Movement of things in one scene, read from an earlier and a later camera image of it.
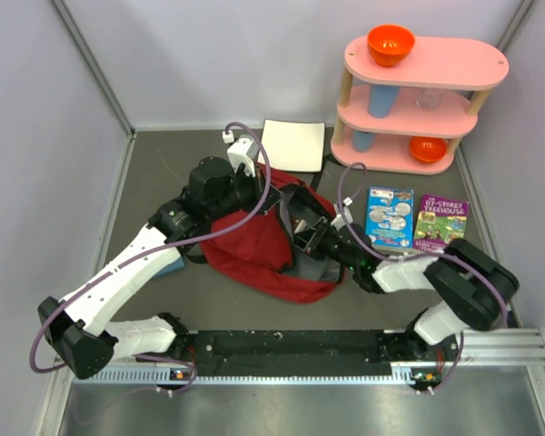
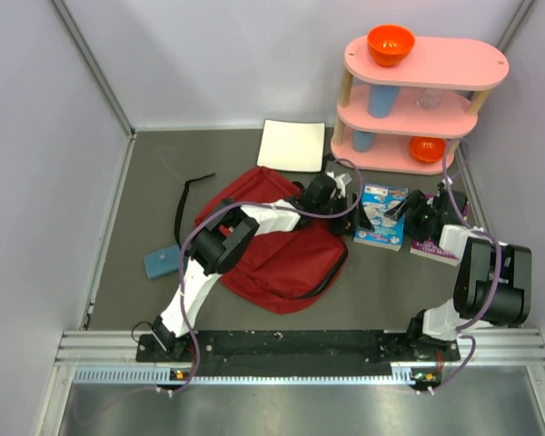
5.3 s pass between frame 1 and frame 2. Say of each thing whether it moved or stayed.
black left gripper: moved
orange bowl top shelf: stayed
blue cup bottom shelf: stayed
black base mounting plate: stayed
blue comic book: stayed
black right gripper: moved
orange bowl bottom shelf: stayed
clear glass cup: stayed
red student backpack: moved
